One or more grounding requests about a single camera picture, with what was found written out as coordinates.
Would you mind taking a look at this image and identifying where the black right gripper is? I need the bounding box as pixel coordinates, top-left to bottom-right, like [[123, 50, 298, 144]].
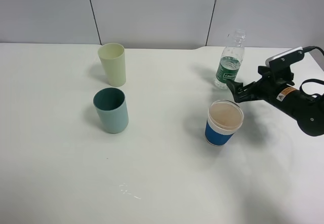
[[226, 66, 296, 105]]

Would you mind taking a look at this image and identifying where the clear bottle green label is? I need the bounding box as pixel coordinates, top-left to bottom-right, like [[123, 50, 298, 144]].
[[215, 29, 246, 90]]

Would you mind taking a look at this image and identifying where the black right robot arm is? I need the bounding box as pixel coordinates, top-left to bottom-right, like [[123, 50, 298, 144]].
[[226, 66, 323, 137]]

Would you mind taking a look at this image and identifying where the blue sleeved paper cup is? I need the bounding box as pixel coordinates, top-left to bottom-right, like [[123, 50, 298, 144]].
[[205, 100, 244, 146]]

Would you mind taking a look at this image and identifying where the teal blue plastic cup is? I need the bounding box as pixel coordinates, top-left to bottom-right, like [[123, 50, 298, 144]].
[[93, 88, 129, 134]]

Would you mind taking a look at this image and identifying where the pale yellow plastic cup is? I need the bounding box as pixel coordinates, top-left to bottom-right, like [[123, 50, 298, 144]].
[[98, 43, 126, 87]]

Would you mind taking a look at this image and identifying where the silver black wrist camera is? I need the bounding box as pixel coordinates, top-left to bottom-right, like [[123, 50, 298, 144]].
[[265, 47, 305, 71]]

